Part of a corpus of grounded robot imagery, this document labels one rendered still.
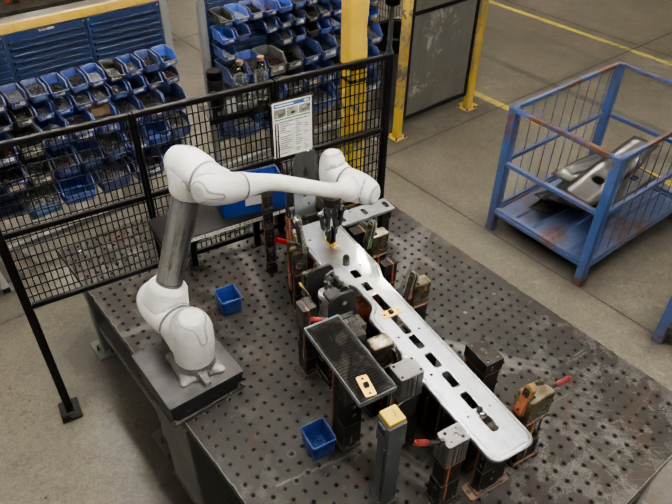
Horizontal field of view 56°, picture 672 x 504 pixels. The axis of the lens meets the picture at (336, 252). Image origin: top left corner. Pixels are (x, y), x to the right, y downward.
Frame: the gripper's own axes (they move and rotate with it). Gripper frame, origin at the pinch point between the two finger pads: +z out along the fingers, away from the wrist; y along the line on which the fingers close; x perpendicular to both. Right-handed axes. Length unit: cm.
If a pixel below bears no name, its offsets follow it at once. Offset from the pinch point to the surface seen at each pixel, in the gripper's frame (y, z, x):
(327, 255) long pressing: -4.2, 6.6, -4.4
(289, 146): 8, -14, 54
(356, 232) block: 16.5, 8.6, 5.5
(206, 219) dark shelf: -41, 4, 41
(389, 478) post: -34, 21, -99
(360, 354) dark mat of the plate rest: -29, -10, -71
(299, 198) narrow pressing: -1.5, -3.5, 26.4
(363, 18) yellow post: 49, -66, 58
